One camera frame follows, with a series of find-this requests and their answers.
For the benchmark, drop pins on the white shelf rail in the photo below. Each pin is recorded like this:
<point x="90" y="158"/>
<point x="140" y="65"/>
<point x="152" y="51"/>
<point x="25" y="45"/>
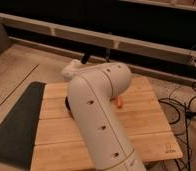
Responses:
<point x="124" y="44"/>

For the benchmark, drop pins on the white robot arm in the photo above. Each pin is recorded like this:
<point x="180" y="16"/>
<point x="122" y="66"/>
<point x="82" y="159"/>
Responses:
<point x="89" y="94"/>

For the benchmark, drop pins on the dark green floor mat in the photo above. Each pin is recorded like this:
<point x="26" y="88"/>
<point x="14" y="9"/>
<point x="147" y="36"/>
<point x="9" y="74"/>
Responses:
<point x="18" y="129"/>

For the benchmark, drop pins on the dark ceramic bowl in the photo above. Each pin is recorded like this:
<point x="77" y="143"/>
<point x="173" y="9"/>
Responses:
<point x="67" y="104"/>

